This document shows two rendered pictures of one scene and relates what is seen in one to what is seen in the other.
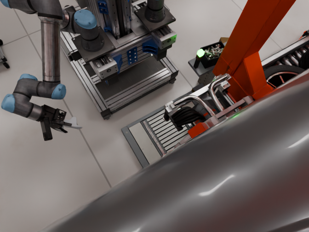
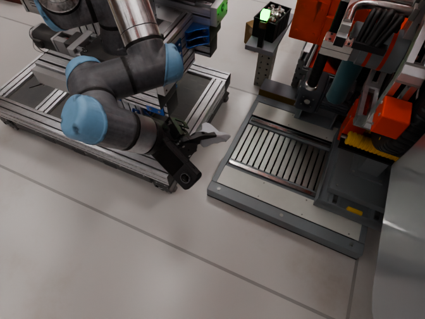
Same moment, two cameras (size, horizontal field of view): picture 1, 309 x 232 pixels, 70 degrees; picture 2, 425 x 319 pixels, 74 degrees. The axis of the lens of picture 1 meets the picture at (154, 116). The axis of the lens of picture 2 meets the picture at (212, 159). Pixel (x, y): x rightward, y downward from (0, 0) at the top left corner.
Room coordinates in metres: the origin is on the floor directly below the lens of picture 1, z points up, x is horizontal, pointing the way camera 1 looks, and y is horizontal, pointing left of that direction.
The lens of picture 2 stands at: (-0.01, 0.61, 1.47)
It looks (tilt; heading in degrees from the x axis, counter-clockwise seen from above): 57 degrees down; 332
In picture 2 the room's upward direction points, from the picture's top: straight up
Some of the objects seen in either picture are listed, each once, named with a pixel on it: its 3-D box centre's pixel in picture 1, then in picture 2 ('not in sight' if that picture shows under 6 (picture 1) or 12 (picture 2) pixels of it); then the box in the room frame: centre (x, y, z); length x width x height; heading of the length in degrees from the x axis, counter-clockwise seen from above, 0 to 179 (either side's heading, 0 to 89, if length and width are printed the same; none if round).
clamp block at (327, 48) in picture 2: (172, 110); (337, 45); (0.49, -0.09, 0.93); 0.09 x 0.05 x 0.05; 36
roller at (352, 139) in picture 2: not in sight; (377, 147); (0.27, -0.31, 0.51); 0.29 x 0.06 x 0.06; 36
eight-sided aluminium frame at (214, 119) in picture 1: (215, 130); (400, 53); (0.42, -0.35, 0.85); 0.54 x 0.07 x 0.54; 126
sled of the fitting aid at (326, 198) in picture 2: not in sight; (359, 176); (0.28, -0.45, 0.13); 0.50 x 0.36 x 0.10; 126
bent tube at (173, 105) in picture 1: (195, 108); (386, 6); (0.46, -0.20, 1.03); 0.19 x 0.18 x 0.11; 36
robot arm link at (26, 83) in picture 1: (29, 87); (98, 84); (0.46, 0.60, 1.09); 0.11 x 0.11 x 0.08; 87
